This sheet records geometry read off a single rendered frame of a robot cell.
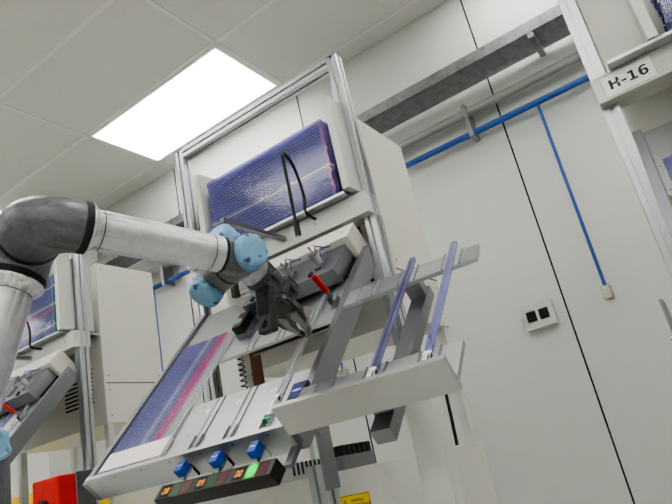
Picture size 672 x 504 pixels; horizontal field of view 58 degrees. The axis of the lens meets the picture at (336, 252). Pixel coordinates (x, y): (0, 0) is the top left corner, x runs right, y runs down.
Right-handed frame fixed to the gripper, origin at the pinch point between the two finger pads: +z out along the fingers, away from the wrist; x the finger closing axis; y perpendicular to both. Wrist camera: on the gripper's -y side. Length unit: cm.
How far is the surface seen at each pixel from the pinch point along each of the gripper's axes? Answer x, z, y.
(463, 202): 4, 90, 169
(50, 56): 157, -88, 188
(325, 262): -1.4, -0.6, 26.1
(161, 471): 31.8, -3.6, -34.1
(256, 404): 7.1, -2.5, -21.3
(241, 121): 29, -31, 89
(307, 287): 4.6, 0.6, 19.8
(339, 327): -10.0, 1.5, -0.6
